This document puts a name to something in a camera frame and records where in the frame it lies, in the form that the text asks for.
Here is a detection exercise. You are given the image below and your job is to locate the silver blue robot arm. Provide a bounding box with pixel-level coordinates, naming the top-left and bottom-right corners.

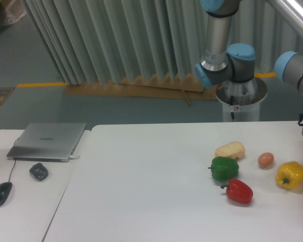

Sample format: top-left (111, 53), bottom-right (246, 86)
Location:
top-left (195, 1), bottom-right (303, 135)

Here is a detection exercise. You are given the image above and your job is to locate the silver laptop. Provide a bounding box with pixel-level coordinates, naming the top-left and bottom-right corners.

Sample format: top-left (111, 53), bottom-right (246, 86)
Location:
top-left (7, 123), bottom-right (86, 162)

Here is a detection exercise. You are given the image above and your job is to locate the black mouse cable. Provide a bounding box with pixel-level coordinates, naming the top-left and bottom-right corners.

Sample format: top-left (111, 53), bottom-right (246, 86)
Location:
top-left (0, 128), bottom-right (27, 183)

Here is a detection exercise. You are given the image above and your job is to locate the white usb plug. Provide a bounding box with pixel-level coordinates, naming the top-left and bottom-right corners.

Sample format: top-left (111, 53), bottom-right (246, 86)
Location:
top-left (69, 155), bottom-right (80, 160)

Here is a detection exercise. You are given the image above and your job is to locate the cardboard box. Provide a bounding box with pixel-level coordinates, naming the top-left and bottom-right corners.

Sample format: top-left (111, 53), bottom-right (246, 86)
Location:
top-left (0, 0), bottom-right (27, 26)

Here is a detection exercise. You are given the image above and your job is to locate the black computer mouse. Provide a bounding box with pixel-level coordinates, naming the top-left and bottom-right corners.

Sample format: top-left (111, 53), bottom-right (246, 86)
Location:
top-left (0, 181), bottom-right (13, 206)

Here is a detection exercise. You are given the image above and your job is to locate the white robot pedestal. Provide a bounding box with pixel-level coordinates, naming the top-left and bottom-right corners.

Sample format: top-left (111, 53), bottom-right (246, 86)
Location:
top-left (216, 77), bottom-right (267, 122)

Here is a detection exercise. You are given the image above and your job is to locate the brown cardboard sheet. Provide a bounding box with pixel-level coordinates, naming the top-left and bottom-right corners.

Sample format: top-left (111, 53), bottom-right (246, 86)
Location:
top-left (64, 73), bottom-right (217, 105)

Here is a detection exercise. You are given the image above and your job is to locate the pale green curtain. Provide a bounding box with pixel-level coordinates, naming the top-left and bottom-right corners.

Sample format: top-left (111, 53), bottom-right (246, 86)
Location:
top-left (22, 0), bottom-right (303, 86)

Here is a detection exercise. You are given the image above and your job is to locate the brown egg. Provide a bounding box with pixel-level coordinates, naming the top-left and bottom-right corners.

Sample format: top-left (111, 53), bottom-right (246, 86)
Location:
top-left (258, 152), bottom-right (274, 168)

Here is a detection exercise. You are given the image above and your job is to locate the beige bread loaf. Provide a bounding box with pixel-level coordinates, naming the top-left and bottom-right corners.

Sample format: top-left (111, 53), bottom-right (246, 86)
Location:
top-left (215, 141), bottom-right (245, 160)

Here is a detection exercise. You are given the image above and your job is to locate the green bell pepper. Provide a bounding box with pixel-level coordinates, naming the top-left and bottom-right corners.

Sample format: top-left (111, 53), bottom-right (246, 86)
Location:
top-left (208, 156), bottom-right (239, 182)

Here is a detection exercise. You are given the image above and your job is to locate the yellow bell pepper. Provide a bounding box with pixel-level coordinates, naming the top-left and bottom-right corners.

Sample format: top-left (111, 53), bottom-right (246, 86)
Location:
top-left (275, 161), bottom-right (303, 190)

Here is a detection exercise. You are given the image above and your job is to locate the small black gadget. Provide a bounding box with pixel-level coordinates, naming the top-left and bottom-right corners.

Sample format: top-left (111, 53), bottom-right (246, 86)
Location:
top-left (29, 163), bottom-right (49, 182)

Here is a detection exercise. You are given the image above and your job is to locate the red bell pepper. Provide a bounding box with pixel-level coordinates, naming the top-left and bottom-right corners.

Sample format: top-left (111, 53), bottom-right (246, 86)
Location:
top-left (220, 178), bottom-right (253, 204)

